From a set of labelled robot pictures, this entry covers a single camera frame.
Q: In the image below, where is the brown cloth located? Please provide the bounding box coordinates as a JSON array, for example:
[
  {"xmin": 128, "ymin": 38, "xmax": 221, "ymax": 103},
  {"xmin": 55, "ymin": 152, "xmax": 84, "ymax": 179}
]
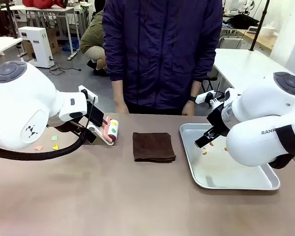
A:
[{"xmin": 132, "ymin": 132, "xmax": 177, "ymax": 164}]

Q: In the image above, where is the wooden top table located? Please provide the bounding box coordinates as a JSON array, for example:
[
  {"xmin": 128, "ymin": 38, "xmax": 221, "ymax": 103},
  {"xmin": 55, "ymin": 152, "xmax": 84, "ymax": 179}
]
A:
[{"xmin": 236, "ymin": 29, "xmax": 277, "ymax": 53}]

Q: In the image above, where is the plain white table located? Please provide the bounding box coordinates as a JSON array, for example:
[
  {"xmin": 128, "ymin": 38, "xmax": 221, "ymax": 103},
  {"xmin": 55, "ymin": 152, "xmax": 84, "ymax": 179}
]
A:
[{"xmin": 0, "ymin": 36, "xmax": 23, "ymax": 60}]

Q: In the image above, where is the blue plastic bag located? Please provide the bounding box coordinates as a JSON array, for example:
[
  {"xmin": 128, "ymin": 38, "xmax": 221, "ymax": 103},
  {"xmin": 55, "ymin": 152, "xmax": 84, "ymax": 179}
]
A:
[{"xmin": 62, "ymin": 38, "xmax": 80, "ymax": 53}]

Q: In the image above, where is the person's left forearm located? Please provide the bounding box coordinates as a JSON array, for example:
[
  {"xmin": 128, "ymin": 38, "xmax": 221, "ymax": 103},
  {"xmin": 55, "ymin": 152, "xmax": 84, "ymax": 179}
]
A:
[{"xmin": 190, "ymin": 80, "xmax": 203, "ymax": 98}]

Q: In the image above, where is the pink handled lint roller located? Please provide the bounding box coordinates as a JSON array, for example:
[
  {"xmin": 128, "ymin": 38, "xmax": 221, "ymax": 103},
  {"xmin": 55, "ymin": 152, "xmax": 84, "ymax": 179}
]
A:
[{"xmin": 102, "ymin": 116, "xmax": 119, "ymax": 144}]

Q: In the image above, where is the person's right forearm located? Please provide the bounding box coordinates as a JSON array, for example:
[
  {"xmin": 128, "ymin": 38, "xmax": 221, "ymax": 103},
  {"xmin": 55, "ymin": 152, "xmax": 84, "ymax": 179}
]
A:
[{"xmin": 111, "ymin": 79, "xmax": 125, "ymax": 104}]

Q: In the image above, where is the person's left hand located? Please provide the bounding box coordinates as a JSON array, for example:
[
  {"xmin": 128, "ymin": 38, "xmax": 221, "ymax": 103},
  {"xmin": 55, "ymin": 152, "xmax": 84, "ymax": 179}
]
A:
[{"xmin": 181, "ymin": 100, "xmax": 196, "ymax": 117}]

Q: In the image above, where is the black floor cable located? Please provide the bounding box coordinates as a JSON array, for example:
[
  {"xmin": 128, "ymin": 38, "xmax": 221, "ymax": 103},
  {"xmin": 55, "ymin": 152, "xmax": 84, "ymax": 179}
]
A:
[{"xmin": 48, "ymin": 60, "xmax": 82, "ymax": 76}]

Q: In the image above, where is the person in purple jacket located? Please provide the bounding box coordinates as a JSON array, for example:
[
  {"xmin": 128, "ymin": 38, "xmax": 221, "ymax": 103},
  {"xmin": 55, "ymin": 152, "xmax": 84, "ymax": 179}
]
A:
[{"xmin": 102, "ymin": 0, "xmax": 223, "ymax": 116}]

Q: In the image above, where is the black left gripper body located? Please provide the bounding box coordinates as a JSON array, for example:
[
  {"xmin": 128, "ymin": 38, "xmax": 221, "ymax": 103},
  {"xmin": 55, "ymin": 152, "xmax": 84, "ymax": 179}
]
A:
[{"xmin": 86, "ymin": 97, "xmax": 105, "ymax": 127}]

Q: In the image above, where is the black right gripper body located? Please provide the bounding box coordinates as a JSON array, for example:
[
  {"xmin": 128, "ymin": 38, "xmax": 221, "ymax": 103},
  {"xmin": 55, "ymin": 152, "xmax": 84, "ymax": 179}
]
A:
[{"xmin": 206, "ymin": 103, "xmax": 234, "ymax": 138}]

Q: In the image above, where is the white round container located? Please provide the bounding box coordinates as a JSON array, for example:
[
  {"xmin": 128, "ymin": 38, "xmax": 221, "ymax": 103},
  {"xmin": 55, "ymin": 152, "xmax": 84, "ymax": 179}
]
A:
[{"xmin": 260, "ymin": 23, "xmax": 276, "ymax": 38}]

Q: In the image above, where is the black cable strap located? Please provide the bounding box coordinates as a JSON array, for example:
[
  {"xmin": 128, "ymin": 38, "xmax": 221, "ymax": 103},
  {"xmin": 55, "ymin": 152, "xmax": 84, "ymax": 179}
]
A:
[{"xmin": 269, "ymin": 124, "xmax": 295, "ymax": 170}]

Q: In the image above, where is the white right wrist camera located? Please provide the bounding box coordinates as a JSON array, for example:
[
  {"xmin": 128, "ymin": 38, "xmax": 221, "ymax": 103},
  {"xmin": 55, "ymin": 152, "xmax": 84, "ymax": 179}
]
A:
[{"xmin": 195, "ymin": 89, "xmax": 224, "ymax": 109}]

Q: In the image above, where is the black tripod pole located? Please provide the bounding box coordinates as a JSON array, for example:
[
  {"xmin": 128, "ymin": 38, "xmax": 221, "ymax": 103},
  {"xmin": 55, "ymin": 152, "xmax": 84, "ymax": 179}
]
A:
[{"xmin": 249, "ymin": 0, "xmax": 271, "ymax": 52}]

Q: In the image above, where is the red bag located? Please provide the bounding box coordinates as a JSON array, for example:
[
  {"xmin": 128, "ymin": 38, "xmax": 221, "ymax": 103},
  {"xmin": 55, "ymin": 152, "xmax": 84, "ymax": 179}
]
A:
[{"xmin": 22, "ymin": 0, "xmax": 67, "ymax": 10}]

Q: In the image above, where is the black fabric pile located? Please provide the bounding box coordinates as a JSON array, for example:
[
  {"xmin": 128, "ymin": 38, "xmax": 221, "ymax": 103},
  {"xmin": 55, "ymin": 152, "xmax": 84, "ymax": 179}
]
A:
[{"xmin": 223, "ymin": 14, "xmax": 260, "ymax": 30}]

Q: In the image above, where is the white floor appliance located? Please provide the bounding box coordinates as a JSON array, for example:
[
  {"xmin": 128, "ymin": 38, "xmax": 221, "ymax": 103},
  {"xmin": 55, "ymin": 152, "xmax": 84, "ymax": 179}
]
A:
[{"xmin": 17, "ymin": 26, "xmax": 56, "ymax": 69}]

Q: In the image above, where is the black braided cable sleeve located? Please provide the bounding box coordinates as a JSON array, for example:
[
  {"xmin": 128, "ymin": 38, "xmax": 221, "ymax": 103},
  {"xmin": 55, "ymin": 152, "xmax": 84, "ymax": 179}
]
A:
[{"xmin": 0, "ymin": 127, "xmax": 99, "ymax": 162}]

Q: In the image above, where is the white table with thin legs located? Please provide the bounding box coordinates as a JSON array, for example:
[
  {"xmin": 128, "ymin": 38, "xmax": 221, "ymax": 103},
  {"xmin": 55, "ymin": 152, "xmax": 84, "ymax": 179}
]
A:
[{"xmin": 1, "ymin": 4, "xmax": 76, "ymax": 61}]

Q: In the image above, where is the large white table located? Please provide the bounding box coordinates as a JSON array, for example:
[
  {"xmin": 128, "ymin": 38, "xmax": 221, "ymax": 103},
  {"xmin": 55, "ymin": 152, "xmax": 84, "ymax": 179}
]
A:
[{"xmin": 214, "ymin": 48, "xmax": 295, "ymax": 90}]

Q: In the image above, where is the white lint roller holder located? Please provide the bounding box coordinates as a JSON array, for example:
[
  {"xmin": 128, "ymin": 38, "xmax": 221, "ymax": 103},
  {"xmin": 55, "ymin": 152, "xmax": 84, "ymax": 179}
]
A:
[{"xmin": 87, "ymin": 124, "xmax": 117, "ymax": 147}]

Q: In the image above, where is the brown cardboard box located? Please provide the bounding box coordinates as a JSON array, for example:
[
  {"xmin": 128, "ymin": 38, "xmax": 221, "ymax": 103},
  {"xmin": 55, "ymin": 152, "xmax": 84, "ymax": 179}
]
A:
[{"xmin": 22, "ymin": 27, "xmax": 60, "ymax": 60}]

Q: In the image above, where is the crouching person in olive jacket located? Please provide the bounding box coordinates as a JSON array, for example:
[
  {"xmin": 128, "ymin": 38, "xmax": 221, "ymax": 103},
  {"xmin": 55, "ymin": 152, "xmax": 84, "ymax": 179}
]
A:
[{"xmin": 79, "ymin": 10, "xmax": 108, "ymax": 77}]

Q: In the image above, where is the silver metal tray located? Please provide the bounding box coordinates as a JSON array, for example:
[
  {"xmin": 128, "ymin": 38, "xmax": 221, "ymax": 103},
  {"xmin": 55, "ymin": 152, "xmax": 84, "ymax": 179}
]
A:
[{"xmin": 179, "ymin": 123, "xmax": 281, "ymax": 191}]

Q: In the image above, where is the person's right hand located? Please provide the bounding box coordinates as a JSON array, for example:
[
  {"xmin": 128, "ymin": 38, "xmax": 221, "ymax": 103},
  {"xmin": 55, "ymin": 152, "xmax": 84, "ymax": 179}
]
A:
[{"xmin": 114, "ymin": 100, "xmax": 130, "ymax": 115}]

